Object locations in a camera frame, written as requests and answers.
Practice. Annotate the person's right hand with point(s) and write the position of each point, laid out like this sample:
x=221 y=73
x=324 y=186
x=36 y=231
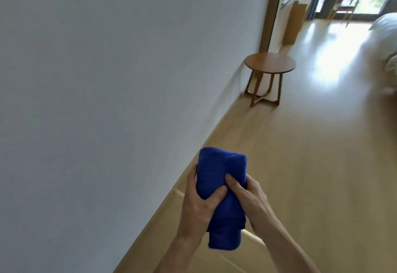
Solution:
x=254 y=201

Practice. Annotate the person's left hand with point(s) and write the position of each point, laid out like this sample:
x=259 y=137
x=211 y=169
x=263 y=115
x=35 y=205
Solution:
x=198 y=207

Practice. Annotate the blue microfibre cloth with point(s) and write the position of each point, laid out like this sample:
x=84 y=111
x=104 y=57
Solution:
x=220 y=167

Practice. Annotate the person's right forearm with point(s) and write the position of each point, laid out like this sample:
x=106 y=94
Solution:
x=285 y=248

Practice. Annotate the round wooden stool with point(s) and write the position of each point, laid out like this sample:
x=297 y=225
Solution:
x=270 y=61

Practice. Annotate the low wooden cabinet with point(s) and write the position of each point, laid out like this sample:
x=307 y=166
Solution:
x=296 y=21

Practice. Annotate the wooden armchair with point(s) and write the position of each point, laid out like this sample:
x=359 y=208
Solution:
x=344 y=4

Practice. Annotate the wooden wall trim post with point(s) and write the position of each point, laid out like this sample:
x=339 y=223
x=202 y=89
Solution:
x=272 y=9

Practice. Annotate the white bed with wooden frame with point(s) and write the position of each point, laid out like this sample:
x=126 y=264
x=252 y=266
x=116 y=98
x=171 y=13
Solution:
x=384 y=40

